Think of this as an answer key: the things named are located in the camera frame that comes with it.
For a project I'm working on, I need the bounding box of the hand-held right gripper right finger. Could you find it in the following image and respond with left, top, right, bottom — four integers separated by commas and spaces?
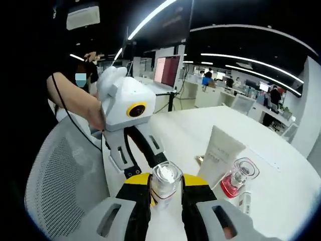
181, 173, 256, 241

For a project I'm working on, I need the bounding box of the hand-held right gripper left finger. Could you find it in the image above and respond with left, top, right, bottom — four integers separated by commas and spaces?
82, 172, 153, 241

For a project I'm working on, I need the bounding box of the small clear-capped skincare bottle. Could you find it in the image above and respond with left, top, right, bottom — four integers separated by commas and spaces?
237, 191, 252, 214
149, 161, 184, 210

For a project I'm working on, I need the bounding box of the white red-collar skincare pump bottle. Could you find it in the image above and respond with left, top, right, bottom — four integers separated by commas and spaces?
220, 157, 260, 199

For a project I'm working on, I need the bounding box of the white skincare tube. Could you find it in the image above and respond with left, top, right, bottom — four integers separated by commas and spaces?
197, 125, 247, 189

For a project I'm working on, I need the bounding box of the person's left hand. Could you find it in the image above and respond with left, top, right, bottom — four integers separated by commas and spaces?
86, 98, 107, 132

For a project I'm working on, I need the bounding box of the black-legged laptop stand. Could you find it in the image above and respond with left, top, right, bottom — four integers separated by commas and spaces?
147, 87, 181, 112

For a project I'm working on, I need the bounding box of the silver laptop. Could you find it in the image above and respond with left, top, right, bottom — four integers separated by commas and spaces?
146, 55, 182, 92

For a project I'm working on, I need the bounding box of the grey mesh chair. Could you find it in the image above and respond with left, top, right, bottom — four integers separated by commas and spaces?
24, 116, 111, 240

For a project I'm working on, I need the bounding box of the linear ceiling light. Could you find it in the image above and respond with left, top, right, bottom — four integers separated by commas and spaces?
200, 52, 304, 83
127, 0, 176, 41

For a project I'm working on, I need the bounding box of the white ceiling air vent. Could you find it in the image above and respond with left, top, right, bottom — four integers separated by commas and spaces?
66, 5, 101, 31

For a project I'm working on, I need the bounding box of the white office chair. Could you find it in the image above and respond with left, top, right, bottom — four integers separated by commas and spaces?
230, 94, 255, 116
282, 123, 299, 143

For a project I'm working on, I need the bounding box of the white table cable cover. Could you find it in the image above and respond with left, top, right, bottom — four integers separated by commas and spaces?
247, 148, 283, 173

